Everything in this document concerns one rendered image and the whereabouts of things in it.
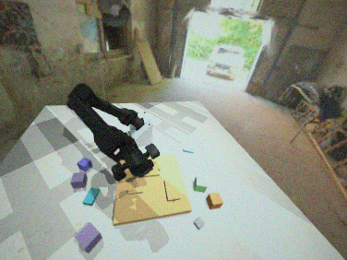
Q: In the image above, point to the teal square block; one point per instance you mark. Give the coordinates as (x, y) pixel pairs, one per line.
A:
(91, 197)

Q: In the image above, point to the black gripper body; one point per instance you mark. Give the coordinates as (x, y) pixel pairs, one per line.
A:
(118, 170)

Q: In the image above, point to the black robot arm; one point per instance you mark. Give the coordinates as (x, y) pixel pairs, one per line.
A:
(108, 138)

